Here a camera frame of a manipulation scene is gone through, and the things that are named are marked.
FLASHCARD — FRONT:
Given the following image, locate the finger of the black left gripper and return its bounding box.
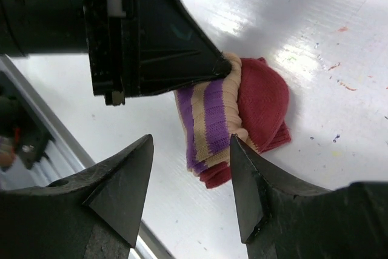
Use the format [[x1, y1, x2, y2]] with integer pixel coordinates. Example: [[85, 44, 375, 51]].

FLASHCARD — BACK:
[[121, 0, 232, 97]]

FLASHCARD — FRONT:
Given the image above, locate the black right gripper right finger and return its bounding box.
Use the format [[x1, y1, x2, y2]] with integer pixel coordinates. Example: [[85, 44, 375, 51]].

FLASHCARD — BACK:
[[230, 135, 387, 258]]

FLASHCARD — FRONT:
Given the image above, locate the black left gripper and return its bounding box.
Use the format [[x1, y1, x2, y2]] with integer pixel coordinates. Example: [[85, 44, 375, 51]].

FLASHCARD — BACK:
[[1, 0, 138, 106]]

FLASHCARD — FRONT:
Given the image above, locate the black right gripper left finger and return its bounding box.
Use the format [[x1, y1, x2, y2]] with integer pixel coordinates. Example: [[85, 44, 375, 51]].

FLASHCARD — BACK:
[[1, 135, 153, 258]]

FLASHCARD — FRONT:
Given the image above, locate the beige red purple striped sock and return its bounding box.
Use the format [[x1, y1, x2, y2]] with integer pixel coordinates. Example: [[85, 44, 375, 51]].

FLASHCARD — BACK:
[[174, 53, 291, 189]]

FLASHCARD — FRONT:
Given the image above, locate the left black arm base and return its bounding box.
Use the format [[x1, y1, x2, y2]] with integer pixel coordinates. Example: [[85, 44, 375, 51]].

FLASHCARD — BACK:
[[1, 72, 52, 170]]

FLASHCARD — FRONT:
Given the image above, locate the aluminium mounting rail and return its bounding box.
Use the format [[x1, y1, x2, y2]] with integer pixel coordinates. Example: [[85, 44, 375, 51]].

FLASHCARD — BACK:
[[1, 56, 170, 258]]

